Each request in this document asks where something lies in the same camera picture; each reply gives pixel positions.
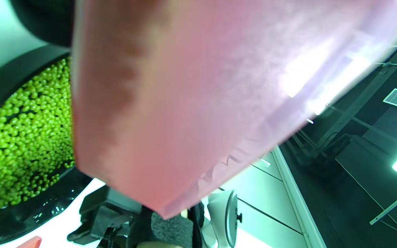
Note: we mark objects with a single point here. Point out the person's right hand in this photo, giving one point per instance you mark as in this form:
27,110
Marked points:
47,20

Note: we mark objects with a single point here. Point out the person's left hand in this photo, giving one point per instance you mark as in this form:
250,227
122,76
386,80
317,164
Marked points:
164,230

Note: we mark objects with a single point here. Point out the green mung beans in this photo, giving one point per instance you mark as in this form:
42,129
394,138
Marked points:
26,137

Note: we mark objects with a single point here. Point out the pink plastic container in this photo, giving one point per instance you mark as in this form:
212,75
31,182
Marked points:
202,103

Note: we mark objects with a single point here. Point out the red plastic container lid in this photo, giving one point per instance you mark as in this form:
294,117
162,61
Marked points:
29,243

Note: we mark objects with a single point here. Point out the black cast iron frying pan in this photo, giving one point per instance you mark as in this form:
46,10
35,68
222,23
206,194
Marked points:
19,220

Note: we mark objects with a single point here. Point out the grey white hand controller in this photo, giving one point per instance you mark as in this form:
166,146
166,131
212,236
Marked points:
224,220

